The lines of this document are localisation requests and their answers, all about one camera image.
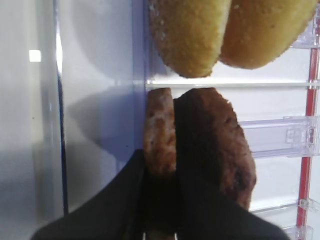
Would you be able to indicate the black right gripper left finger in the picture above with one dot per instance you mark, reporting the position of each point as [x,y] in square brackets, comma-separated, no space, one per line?
[113,214]

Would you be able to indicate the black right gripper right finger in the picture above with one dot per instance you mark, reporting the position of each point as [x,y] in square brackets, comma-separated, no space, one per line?
[208,214]

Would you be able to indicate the brown meat patty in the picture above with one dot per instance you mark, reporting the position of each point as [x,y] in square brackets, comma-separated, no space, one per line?
[216,143]
[159,137]

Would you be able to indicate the cream metal tray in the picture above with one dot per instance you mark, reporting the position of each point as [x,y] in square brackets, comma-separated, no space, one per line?
[33,179]

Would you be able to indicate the clear acrylic right rack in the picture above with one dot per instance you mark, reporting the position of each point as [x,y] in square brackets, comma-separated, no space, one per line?
[287,136]

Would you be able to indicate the sesame bun half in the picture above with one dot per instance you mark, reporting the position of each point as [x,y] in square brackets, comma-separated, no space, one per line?
[189,34]

